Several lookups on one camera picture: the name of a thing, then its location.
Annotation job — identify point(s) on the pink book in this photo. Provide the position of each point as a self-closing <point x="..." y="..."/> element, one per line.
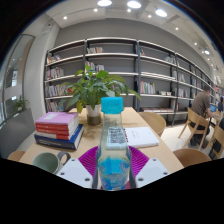
<point x="55" y="117"/>

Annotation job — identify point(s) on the laptop with blue screen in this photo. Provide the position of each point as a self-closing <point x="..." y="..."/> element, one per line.
<point x="213" y="108"/>

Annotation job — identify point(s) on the rounded wooden chair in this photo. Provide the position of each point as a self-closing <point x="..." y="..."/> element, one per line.
<point x="191" y="157"/>
<point x="154" y="121"/>
<point x="15" y="155"/>

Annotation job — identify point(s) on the slatted wooden chair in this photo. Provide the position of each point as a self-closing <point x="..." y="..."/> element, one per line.
<point x="218" y="135"/>
<point x="193" y="121"/>

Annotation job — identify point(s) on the person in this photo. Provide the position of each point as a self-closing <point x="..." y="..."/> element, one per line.
<point x="201" y="103"/>

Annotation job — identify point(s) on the small green potted plant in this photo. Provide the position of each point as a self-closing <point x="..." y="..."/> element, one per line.
<point x="20" y="104"/>

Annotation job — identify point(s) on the dark blue book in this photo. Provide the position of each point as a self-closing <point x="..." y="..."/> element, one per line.
<point x="56" y="143"/>

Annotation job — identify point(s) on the white paperback book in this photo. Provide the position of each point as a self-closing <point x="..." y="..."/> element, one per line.
<point x="141" y="136"/>

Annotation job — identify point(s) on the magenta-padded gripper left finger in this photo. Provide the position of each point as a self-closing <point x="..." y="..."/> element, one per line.
<point x="75" y="173"/>

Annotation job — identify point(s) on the grey shelf unit with books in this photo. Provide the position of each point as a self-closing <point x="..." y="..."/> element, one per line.
<point x="156" y="66"/>

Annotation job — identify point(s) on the grey-green patterned mug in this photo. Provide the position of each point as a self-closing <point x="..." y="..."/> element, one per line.
<point x="46" y="162"/>

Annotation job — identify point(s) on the clear blue-capped drink bottle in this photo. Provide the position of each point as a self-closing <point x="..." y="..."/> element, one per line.
<point x="113" y="160"/>

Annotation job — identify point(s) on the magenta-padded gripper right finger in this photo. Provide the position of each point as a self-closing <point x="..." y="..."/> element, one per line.
<point x="151" y="171"/>

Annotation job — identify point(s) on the ceiling lights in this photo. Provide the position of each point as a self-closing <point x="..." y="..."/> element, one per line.
<point x="134" y="4"/>

